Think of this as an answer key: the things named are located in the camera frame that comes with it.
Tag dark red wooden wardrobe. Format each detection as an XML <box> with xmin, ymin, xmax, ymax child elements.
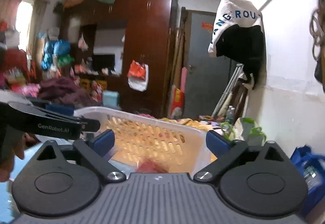
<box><xmin>60</xmin><ymin>0</ymin><xmax>177</xmax><ymax>118</ymax></box>

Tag blue woven shopping bag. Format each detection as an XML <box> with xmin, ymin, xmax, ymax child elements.
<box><xmin>290</xmin><ymin>145</ymin><xmax>324</xmax><ymax>217</ymax></box>

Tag pink floral bedding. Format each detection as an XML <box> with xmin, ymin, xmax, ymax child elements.
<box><xmin>1</xmin><ymin>72</ymin><xmax>40</xmax><ymax>97</ymax></box>

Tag orange white hanging bag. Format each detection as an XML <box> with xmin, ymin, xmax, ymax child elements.
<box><xmin>127</xmin><ymin>60</ymin><xmax>149</xmax><ymax>92</ymax></box>

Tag translucent white plastic basket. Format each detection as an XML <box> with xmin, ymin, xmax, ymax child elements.
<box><xmin>74</xmin><ymin>107</ymin><xmax>216</xmax><ymax>176</ymax></box>

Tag window curtain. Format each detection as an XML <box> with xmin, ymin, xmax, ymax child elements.
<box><xmin>1</xmin><ymin>0</ymin><xmax>49</xmax><ymax>55</ymax></box>

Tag person's left hand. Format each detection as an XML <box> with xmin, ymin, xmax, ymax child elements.
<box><xmin>0</xmin><ymin>133</ymin><xmax>40</xmax><ymax>183</ymax></box>

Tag black television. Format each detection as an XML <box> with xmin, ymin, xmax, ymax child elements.
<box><xmin>92</xmin><ymin>54</ymin><xmax>115</xmax><ymax>72</ymax></box>

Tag white green-handled tote bag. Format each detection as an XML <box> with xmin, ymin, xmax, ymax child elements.
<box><xmin>221</xmin><ymin>117</ymin><xmax>267</xmax><ymax>146</ymax></box>

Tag metal crutches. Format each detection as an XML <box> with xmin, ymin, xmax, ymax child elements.
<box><xmin>211</xmin><ymin>63</ymin><xmax>244</xmax><ymax>118</ymax></box>

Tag dark maroon clothing pile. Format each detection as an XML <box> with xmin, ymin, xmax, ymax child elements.
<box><xmin>37</xmin><ymin>77</ymin><xmax>100</xmax><ymax>109</ymax></box>

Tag blue plastic bags stack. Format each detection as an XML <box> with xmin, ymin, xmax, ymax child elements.
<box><xmin>41</xmin><ymin>40</ymin><xmax>74</xmax><ymax>71</ymax></box>

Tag grey door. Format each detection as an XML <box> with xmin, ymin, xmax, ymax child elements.
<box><xmin>182</xmin><ymin>10</ymin><xmax>236</xmax><ymax>119</ymax></box>

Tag yellow blanket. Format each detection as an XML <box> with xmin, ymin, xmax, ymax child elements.
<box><xmin>160</xmin><ymin>118</ymin><xmax>213</xmax><ymax>132</ymax></box>

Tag black hanging garment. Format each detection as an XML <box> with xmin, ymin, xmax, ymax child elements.
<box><xmin>215</xmin><ymin>25</ymin><xmax>265</xmax><ymax>86</ymax></box>

